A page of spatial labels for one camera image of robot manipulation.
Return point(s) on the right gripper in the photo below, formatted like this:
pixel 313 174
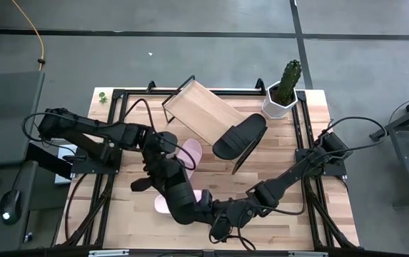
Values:
pixel 220 217

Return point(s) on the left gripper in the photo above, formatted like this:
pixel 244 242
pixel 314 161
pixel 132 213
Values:
pixel 165 157

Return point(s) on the pink foam slide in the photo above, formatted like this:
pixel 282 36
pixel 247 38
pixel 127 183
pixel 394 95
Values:
pixel 161 205
pixel 191 150

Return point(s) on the black ridged slide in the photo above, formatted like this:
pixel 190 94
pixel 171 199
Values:
pixel 240 137
pixel 182 200

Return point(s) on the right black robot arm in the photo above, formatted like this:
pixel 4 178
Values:
pixel 282 182

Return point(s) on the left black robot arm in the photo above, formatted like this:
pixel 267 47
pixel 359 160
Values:
pixel 97 128

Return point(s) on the small green leaf sprig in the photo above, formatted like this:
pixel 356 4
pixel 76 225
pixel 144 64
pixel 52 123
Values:
pixel 102 97

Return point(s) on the white box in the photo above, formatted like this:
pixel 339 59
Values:
pixel 66 150

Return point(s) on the white hexagonal plant pot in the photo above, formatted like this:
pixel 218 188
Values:
pixel 272 109

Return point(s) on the green cactus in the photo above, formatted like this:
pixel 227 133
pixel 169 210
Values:
pixel 288 82

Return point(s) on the black computer mouse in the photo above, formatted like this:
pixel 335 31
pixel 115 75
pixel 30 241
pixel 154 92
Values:
pixel 9 205

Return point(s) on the grey flat panel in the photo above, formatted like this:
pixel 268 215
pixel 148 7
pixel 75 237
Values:
pixel 4 114

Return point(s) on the wooden shelf black metal frame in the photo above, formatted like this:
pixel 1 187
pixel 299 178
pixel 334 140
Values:
pixel 204 110

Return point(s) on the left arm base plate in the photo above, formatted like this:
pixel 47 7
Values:
pixel 83 167

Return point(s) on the silver metal bracket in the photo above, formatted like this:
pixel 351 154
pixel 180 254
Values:
pixel 307 254
pixel 107 253

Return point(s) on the black table frame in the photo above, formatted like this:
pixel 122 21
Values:
pixel 236 93

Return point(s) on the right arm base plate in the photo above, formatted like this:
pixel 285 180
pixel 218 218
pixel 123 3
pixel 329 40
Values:
pixel 336 169

